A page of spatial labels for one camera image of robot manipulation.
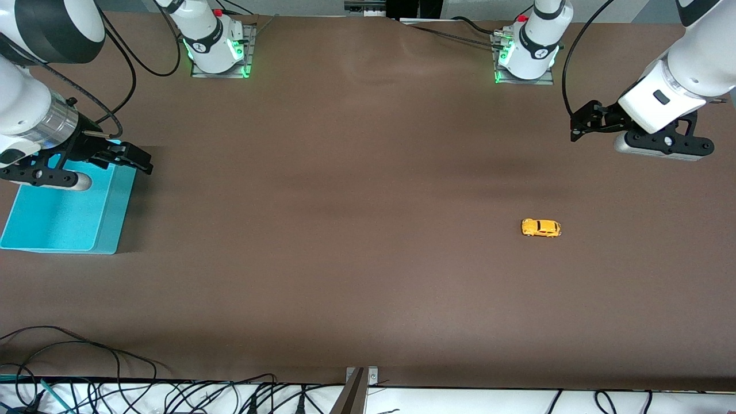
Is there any dark braided base cable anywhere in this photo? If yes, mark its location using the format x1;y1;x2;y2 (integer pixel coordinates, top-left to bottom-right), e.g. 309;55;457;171
411;24;501;47

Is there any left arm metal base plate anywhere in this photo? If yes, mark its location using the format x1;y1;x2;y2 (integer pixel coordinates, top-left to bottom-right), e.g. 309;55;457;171
494;32;554;86

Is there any black right camera bracket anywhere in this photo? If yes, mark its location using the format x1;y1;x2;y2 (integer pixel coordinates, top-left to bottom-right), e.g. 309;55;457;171
0;151;81;189

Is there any braided right arm cable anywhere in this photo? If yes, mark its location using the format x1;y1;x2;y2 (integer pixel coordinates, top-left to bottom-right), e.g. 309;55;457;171
17;60;124;139

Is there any teal plastic bin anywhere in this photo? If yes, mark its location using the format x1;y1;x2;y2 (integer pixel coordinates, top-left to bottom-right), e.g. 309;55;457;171
0;140;139;255

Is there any black camera bracket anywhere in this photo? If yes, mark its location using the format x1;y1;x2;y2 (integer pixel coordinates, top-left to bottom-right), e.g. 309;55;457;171
624;110;715;157
0;151;81;189

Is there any yellow beetle toy car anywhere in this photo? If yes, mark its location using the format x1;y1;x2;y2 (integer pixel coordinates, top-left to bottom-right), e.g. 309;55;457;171
521;218;562;238

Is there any dark object behind table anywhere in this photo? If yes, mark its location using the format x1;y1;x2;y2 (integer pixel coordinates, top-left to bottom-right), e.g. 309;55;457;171
386;0;444;20

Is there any black floor cable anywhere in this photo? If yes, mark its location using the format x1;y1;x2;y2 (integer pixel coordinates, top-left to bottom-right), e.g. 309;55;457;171
17;342;121;403

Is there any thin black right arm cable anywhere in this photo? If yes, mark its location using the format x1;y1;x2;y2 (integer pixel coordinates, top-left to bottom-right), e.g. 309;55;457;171
95;23;137;125

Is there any small metal clamp bracket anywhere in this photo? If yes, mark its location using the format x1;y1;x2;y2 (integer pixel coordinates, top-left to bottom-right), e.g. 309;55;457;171
345;366;379;397

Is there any brown table mat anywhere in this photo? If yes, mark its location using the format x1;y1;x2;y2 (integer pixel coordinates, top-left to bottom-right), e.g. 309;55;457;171
0;10;736;392

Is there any long black loop cable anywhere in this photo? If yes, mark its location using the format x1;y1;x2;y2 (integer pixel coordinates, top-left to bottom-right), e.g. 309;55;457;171
0;326;170;374

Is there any dark camera pole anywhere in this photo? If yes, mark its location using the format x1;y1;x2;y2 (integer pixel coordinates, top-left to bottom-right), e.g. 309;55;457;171
329;368;366;414

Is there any black right arm loop cable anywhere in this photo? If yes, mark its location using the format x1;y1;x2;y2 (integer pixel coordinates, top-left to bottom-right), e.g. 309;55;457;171
92;0;182;80

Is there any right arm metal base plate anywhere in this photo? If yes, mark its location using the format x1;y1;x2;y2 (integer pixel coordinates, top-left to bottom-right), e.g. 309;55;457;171
191;23;254;79

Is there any black base cable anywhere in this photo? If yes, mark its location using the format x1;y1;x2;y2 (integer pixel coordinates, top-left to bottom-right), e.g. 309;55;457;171
451;16;496;34

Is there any black left camera bracket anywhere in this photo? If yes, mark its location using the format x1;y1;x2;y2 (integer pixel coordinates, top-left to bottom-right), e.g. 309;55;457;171
624;110;715;157

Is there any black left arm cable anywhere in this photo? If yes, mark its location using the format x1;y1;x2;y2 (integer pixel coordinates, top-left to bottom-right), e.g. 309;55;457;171
562;0;616;121

